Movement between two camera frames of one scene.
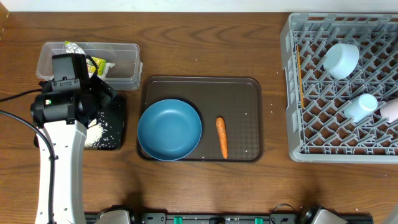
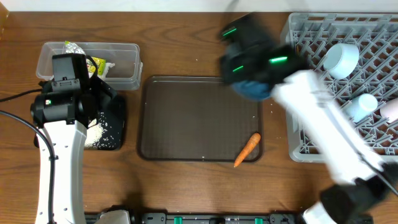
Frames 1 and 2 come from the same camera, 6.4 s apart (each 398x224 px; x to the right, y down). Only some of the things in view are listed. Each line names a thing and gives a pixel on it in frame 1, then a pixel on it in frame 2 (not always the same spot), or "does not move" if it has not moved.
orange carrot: [222, 132] to [248, 149]
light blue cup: [359, 107] does not move
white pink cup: [390, 110] does not move
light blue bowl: [341, 60] does not move
